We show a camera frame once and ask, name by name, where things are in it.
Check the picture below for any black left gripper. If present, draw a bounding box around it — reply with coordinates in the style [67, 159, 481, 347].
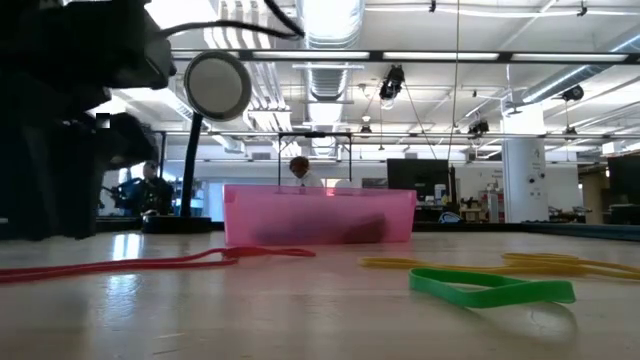
[0, 0, 161, 241]

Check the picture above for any pink translucent plastic bin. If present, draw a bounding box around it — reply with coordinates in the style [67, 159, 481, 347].
[222, 183, 418, 247]

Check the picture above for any green wide rubber band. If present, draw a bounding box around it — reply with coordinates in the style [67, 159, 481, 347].
[408, 267, 577, 310]

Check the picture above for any person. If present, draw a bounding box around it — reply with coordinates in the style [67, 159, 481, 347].
[288, 155, 325, 189]
[112, 159, 175, 217]

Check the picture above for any black desk lamp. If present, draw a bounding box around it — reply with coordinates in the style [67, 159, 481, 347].
[141, 49, 254, 235]

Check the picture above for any black television screen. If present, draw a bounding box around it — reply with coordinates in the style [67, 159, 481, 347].
[386, 158, 457, 192]

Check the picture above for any white round column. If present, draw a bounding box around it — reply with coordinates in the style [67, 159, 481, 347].
[502, 137, 549, 225]

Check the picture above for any black monitor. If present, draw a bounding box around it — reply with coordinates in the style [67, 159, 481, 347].
[606, 154, 640, 225]

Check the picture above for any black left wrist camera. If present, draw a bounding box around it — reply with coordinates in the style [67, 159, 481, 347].
[144, 27, 178, 91]

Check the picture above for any black left wrist camera cable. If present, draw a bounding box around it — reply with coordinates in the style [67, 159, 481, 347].
[159, 0, 307, 42]

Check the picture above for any black distant rig frame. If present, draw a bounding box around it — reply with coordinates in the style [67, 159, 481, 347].
[276, 130, 354, 189]

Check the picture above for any silver ventilation duct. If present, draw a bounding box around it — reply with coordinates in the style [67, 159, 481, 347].
[294, 0, 366, 156]

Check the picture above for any black overhead camera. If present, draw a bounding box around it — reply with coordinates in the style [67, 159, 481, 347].
[378, 64, 406, 101]

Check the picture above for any black aluminium table frame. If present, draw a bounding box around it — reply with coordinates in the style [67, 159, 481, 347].
[97, 215, 526, 237]

